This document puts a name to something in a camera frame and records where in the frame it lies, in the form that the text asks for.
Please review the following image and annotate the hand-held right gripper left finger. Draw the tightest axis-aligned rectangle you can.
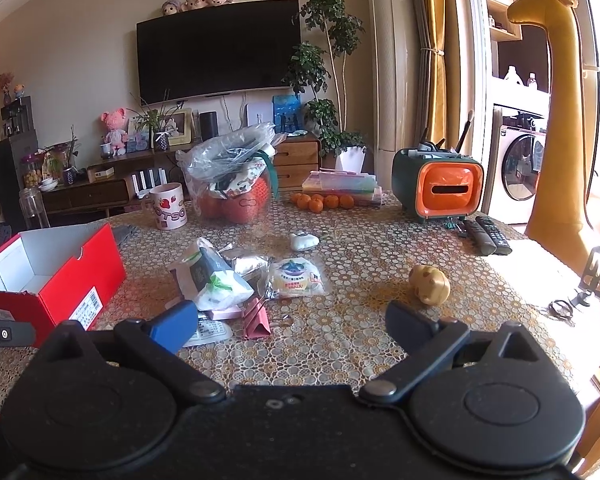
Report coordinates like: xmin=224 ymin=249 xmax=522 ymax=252
xmin=30 ymin=300 xmax=227 ymax=406

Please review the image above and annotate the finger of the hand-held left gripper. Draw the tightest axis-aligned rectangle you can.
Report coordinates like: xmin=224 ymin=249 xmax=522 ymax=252
xmin=0 ymin=317 xmax=36 ymax=352

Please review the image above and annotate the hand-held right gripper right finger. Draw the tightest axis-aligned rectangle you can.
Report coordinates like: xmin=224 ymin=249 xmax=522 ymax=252
xmin=359 ymin=300 xmax=563 ymax=406

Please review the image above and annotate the white printed packet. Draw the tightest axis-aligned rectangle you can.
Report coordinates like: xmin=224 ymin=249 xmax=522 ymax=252
xmin=182 ymin=320 xmax=233 ymax=348

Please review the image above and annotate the yellow potato-shaped toy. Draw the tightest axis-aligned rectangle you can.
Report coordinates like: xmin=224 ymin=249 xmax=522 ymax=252
xmin=409 ymin=264 xmax=452 ymax=306

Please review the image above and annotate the pink notepad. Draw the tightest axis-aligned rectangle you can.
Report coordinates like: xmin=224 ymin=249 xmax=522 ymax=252
xmin=200 ymin=305 xmax=246 ymax=321

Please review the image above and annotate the pink binder clip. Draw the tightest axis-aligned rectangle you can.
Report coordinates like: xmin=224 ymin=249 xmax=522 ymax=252
xmin=241 ymin=297 xmax=272 ymax=343

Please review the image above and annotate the red shoe box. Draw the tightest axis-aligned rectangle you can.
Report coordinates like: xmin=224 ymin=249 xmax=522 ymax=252
xmin=0 ymin=222 xmax=127 ymax=348

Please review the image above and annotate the silver foil packet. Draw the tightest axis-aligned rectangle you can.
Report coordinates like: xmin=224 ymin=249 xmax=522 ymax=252
xmin=230 ymin=252 xmax=271 ymax=281

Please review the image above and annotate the blueberry bread packet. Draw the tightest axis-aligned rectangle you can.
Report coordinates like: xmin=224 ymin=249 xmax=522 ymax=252
xmin=257 ymin=256 xmax=331 ymax=301

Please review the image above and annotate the small white toy figure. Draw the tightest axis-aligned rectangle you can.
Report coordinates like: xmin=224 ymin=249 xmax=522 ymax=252
xmin=289 ymin=231 xmax=321 ymax=252

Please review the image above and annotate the patterned tablecloth desktop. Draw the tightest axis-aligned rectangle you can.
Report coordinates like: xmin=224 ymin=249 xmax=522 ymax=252
xmin=0 ymin=190 xmax=600 ymax=416

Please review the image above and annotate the grey cloth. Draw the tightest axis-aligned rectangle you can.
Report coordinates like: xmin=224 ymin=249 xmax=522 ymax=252
xmin=111 ymin=224 xmax=140 ymax=247

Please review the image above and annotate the black remote control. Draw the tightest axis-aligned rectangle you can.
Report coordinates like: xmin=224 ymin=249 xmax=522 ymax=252
xmin=461 ymin=218 xmax=498 ymax=257
xmin=475 ymin=215 xmax=513 ymax=255

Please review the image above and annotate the pink strawberry mug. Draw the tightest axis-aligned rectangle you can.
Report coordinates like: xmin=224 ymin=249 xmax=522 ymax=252
xmin=142 ymin=182 xmax=188 ymax=231

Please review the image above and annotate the empty glass jar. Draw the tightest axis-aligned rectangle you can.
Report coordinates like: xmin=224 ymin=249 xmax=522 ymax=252
xmin=19 ymin=186 xmax=50 ymax=231

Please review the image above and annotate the green orange tissue box organizer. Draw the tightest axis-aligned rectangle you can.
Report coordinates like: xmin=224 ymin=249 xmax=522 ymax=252
xmin=391 ymin=147 xmax=485 ymax=224

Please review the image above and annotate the pile of tangerines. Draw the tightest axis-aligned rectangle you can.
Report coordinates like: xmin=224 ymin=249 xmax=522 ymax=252
xmin=291 ymin=191 xmax=356 ymax=212

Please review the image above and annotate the white router with antennas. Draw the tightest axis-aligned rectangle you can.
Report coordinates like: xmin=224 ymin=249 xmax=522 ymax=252
xmin=131 ymin=167 xmax=168 ymax=199

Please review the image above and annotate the wooden television console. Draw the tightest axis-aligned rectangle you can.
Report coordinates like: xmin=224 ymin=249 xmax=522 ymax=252
xmin=40 ymin=137 xmax=201 ymax=216

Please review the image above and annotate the black cabinet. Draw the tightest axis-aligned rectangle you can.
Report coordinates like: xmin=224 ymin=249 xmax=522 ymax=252
xmin=0 ymin=129 xmax=41 ymax=233

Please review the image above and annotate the snack jar with purple lid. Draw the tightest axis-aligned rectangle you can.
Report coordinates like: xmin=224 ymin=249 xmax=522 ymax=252
xmin=21 ymin=154 xmax=45 ymax=188

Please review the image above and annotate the plastic bag with orange basket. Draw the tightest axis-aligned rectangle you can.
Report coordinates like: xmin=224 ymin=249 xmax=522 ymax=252
xmin=176 ymin=121 xmax=281 ymax=226

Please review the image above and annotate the small plant in dark vase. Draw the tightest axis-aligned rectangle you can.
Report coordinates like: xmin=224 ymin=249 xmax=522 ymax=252
xmin=55 ymin=125 xmax=83 ymax=186

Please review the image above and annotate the washing machine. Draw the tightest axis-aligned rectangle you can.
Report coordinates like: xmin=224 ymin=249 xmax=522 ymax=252
xmin=490 ymin=105 xmax=548 ymax=225

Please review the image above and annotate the small blue picture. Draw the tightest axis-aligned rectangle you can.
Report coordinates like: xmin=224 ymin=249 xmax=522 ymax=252
xmin=126 ymin=117 xmax=153 ymax=153

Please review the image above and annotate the makeup brush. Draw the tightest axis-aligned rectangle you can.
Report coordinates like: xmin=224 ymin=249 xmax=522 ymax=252
xmin=455 ymin=109 xmax=476 ymax=153

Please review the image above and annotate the large black binder clip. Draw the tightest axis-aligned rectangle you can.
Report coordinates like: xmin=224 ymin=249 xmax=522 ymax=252
xmin=570 ymin=246 xmax=600 ymax=308

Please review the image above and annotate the orchid plant in patterned vase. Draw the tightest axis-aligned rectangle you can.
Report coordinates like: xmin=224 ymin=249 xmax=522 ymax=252
xmin=130 ymin=89 xmax=181 ymax=152

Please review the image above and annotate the pink doll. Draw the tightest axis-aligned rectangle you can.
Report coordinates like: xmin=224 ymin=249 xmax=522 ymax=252
xmin=100 ymin=107 xmax=130 ymax=157

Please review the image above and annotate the black speaker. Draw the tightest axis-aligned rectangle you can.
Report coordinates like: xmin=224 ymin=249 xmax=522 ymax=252
xmin=200 ymin=110 xmax=220 ymax=142

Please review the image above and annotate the black coffee machine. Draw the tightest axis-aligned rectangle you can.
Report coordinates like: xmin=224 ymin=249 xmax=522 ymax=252
xmin=0 ymin=96 xmax=35 ymax=136

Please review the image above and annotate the white standing air conditioner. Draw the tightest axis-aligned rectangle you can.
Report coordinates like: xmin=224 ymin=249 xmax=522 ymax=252
xmin=360 ymin=0 xmax=413 ymax=193

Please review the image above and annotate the yellow giraffe chair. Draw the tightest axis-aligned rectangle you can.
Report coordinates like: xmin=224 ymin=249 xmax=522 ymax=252
xmin=506 ymin=0 xmax=600 ymax=311

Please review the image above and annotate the yellow curtain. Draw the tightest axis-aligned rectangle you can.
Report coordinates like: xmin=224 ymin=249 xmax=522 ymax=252
xmin=412 ymin=0 xmax=463 ymax=148

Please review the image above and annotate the tall potted tree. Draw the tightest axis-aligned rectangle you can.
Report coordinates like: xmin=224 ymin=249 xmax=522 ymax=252
xmin=282 ymin=0 xmax=368 ymax=171

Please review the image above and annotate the white balcony cabinet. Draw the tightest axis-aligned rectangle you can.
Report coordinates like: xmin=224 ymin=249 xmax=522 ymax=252
xmin=480 ymin=0 xmax=523 ymax=43

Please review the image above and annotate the key ring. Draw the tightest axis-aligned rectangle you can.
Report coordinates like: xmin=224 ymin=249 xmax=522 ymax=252
xmin=547 ymin=299 xmax=575 ymax=320

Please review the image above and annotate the yellow photo frame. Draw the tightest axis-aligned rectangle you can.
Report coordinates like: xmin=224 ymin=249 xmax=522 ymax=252
xmin=162 ymin=108 xmax=194 ymax=147

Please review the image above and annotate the wall television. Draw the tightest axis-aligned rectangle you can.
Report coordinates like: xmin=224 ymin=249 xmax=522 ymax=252
xmin=136 ymin=0 xmax=302 ymax=107

